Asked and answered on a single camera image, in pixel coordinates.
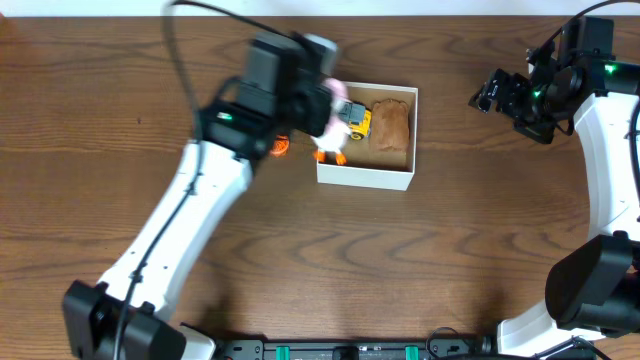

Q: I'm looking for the white pink duck toy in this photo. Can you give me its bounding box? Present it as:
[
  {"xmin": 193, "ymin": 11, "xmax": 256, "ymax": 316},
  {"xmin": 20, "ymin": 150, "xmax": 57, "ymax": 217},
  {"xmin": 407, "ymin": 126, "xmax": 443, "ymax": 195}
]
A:
[{"xmin": 312, "ymin": 78, "xmax": 352, "ymax": 166}]

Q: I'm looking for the yellow grey toy truck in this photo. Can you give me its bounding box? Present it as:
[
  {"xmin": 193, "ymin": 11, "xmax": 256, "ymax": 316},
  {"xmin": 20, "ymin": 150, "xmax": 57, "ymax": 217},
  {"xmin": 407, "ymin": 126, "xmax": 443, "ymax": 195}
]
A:
[{"xmin": 338, "ymin": 102, "xmax": 372, "ymax": 141}]

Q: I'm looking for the brown plush toy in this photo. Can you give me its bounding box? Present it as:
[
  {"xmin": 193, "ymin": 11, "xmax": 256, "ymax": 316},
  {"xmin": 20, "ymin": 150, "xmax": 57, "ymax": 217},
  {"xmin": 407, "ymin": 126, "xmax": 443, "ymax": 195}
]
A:
[{"xmin": 369, "ymin": 99, "xmax": 410, "ymax": 152}]

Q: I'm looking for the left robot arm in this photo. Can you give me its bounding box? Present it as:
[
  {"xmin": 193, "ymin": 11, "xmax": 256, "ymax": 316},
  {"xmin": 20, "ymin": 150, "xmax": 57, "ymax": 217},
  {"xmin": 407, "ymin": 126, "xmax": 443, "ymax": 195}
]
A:
[{"xmin": 63, "ymin": 78, "xmax": 347, "ymax": 359}]

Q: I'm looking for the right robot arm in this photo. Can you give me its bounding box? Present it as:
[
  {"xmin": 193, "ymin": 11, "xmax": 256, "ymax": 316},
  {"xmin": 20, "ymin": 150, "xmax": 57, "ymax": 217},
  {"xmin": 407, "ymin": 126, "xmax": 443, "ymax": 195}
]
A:
[{"xmin": 469, "ymin": 47, "xmax": 639, "ymax": 358}]

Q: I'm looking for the white cardboard box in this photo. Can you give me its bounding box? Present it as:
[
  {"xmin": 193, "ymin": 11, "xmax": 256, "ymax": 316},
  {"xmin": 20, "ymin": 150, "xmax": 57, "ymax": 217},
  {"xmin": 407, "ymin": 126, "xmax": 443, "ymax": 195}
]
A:
[{"xmin": 316, "ymin": 82, "xmax": 419, "ymax": 191}]

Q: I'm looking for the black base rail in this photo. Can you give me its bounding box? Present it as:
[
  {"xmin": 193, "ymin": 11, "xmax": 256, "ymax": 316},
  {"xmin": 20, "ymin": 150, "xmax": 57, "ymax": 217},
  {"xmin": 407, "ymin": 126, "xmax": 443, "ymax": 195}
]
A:
[{"xmin": 211, "ymin": 330, "xmax": 499, "ymax": 360}]

